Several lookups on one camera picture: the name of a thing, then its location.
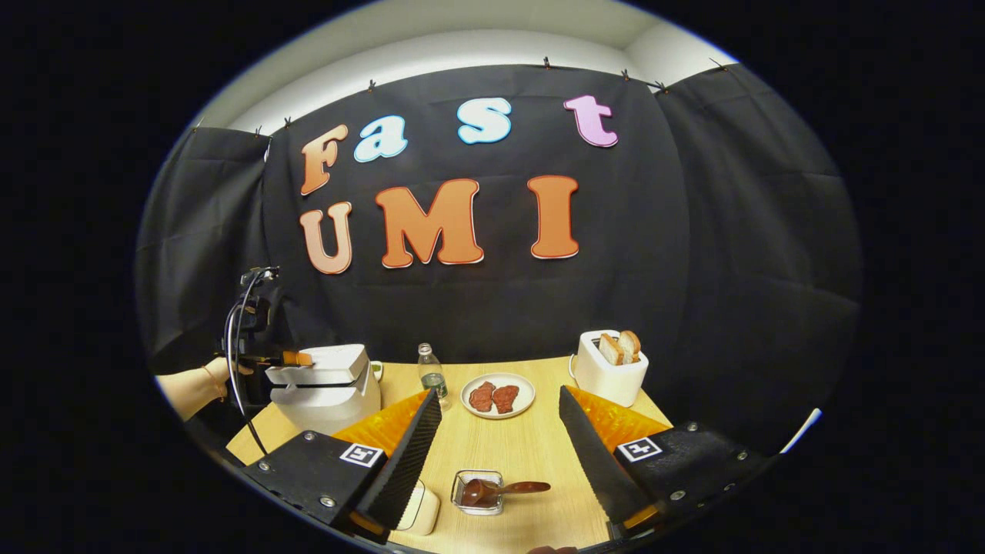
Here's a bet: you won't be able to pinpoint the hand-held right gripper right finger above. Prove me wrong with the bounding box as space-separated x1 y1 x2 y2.
558 385 774 541

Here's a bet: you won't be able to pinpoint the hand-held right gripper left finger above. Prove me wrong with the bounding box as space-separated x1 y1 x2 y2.
245 389 444 546

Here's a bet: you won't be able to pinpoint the white rice cooker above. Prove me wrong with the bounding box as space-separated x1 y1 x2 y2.
265 344 383 436

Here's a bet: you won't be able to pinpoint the white tray of rice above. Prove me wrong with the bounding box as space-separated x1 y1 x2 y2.
396 479 441 536

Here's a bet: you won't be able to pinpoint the brown wooden spoon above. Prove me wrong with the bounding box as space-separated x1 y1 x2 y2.
460 479 552 507

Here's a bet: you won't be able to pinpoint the white toaster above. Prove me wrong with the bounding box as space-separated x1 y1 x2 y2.
573 330 649 408

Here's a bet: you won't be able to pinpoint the clear plastic water bottle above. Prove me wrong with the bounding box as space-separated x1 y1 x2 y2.
418 343 451 411

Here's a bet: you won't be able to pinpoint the white round plate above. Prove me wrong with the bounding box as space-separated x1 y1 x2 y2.
460 373 536 419

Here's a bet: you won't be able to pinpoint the white strip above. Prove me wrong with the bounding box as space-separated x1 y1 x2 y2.
781 408 823 455

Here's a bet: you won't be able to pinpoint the black backdrop cloth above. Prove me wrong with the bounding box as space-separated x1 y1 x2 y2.
135 63 863 462

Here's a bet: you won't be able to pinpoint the left hand-held gripper cable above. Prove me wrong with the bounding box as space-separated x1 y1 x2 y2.
223 268 272 456

